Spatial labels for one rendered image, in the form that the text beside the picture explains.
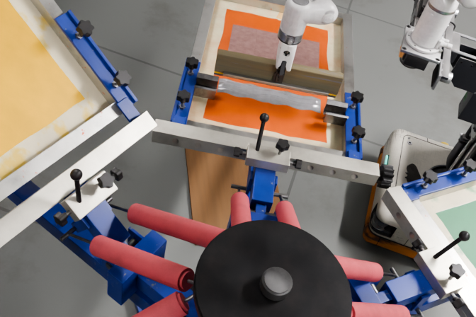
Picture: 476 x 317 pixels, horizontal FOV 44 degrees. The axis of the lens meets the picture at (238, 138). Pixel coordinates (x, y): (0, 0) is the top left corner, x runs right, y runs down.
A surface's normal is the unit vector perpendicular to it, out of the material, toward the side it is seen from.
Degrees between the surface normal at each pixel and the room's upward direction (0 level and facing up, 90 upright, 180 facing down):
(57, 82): 32
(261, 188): 0
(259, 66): 90
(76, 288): 0
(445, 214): 0
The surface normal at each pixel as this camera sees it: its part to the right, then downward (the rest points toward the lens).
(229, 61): -0.11, 0.73
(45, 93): 0.57, -0.27
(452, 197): 0.17, -0.66
